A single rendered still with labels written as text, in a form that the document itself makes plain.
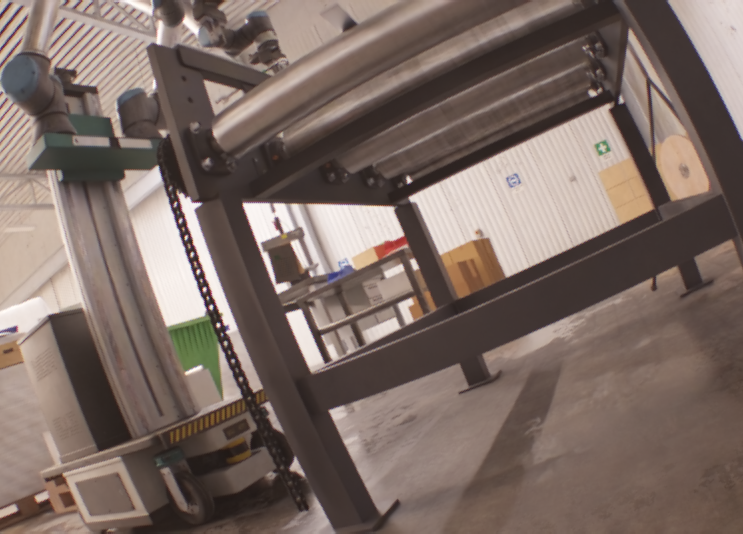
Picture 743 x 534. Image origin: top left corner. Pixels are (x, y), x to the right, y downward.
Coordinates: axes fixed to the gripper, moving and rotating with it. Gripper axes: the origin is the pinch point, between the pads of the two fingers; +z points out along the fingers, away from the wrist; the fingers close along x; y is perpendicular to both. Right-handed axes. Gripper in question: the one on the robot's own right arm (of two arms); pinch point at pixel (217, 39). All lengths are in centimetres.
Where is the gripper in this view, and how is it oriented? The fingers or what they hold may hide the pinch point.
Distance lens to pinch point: 188.8
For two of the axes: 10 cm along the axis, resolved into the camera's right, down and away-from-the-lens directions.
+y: -8.5, 3.9, 3.6
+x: -3.6, 0.8, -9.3
